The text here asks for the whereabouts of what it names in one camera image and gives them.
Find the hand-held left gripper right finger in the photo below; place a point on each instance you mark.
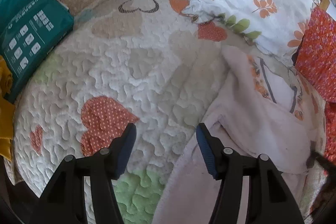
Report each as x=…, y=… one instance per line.
x=207, y=150

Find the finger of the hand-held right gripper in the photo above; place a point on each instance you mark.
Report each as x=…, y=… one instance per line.
x=321, y=162

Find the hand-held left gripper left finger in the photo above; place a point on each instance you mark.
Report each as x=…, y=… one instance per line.
x=126, y=150

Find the pale pink baby garment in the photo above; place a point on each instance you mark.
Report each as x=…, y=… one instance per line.
x=241, y=134

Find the heart patterned quilted blanket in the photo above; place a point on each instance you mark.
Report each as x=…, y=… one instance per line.
x=126, y=61

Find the red floral cloth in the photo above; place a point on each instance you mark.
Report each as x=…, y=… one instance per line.
x=319, y=56

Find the mustard yellow cloth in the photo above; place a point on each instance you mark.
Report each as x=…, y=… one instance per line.
x=5, y=113

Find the teal plastic package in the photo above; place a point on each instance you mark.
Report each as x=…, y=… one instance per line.
x=29, y=29

